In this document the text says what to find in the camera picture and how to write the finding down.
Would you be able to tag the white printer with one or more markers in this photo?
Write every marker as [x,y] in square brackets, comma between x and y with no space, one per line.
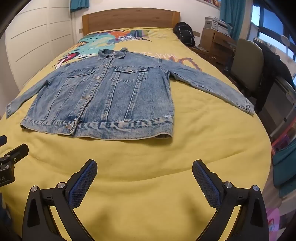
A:
[218,24]

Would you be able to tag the wooden bed headboard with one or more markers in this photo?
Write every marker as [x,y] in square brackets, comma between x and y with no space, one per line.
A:
[129,20]

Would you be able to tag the row of colourful books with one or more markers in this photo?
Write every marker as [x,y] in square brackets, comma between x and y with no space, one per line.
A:
[214,2]

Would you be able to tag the brown cardboard boxes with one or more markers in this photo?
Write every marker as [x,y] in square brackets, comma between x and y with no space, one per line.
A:
[223,48]

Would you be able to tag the white radiator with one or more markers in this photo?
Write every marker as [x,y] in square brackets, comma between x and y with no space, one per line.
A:
[281,99]

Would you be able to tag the yellow printed blanket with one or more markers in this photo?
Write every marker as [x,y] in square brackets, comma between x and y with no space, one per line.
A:
[150,160]

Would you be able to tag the brown cardboard box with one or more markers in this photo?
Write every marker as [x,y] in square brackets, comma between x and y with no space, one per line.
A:
[207,39]

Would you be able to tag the window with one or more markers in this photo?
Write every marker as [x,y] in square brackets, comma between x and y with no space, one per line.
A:
[272,20]

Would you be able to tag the teal cushion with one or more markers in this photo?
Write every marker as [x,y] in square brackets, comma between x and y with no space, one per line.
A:
[285,166]

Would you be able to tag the pink bag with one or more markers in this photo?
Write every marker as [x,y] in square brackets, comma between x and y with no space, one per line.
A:
[281,141]

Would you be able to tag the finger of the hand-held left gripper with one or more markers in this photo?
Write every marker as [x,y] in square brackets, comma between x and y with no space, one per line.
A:
[2,140]
[17,151]

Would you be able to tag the teal curtain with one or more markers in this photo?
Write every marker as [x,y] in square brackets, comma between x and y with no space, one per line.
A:
[231,11]
[79,5]

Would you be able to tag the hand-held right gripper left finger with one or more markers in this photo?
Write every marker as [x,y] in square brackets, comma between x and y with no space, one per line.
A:
[82,184]

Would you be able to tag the white desk lamp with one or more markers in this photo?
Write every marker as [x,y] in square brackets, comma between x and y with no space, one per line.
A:
[285,41]

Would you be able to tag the white wardrobe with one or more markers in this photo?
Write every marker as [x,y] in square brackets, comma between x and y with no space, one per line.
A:
[34,34]

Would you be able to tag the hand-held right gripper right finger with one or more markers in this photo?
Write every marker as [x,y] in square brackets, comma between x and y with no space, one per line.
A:
[206,185]

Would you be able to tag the blue denim jacket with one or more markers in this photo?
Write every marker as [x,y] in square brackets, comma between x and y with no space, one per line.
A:
[127,97]

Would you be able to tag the black backpack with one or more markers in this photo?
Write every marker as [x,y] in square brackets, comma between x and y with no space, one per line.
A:
[185,33]

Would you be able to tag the dark jacket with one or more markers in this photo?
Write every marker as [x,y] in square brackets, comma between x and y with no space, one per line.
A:
[272,69]

